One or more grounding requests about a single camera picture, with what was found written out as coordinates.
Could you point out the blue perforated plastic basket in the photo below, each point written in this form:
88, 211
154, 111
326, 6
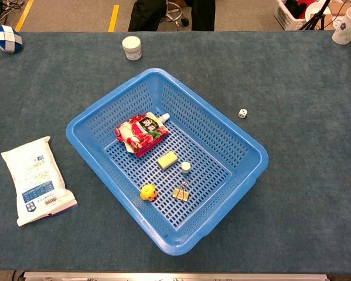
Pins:
210, 137

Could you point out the chrome stool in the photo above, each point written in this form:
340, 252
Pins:
171, 13

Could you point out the white lidded jar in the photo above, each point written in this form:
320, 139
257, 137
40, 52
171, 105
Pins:
132, 47

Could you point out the white die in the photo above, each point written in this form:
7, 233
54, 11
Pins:
242, 113

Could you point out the person in black trousers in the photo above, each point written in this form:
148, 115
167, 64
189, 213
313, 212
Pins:
146, 14

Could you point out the aluminium rail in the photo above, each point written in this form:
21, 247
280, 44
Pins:
175, 276

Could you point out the blue white snake cube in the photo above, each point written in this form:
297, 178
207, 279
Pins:
6, 38

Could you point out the white snack bag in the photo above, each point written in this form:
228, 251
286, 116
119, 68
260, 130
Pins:
36, 178

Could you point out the black tripod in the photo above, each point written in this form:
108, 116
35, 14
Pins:
316, 17

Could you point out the teal table cloth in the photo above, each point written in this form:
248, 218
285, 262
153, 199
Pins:
295, 175

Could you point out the yellow round toy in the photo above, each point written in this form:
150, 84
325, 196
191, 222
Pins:
148, 192

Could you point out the white laundry basket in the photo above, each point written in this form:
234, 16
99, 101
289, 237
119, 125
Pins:
285, 16

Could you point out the yellow eraser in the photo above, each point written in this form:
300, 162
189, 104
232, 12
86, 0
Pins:
167, 160

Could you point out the red fruit jelly pouch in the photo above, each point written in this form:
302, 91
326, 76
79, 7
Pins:
141, 133

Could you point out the small white cylinder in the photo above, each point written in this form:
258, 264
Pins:
185, 167

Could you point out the flower print paper cup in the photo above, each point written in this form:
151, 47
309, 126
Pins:
345, 26

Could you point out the gold binder clip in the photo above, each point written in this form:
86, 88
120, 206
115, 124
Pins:
180, 194

